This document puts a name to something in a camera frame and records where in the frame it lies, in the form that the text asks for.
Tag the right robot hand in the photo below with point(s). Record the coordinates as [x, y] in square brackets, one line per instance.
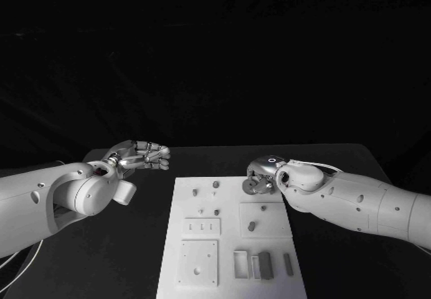
[264, 167]

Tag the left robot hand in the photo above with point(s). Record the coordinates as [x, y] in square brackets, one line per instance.
[147, 156]

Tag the grey gear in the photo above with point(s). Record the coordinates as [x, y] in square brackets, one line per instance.
[250, 186]

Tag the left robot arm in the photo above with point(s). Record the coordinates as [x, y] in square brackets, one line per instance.
[40, 201]

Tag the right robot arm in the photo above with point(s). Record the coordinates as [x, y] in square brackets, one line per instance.
[353, 201]

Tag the white task board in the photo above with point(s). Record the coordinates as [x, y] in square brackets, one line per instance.
[228, 238]

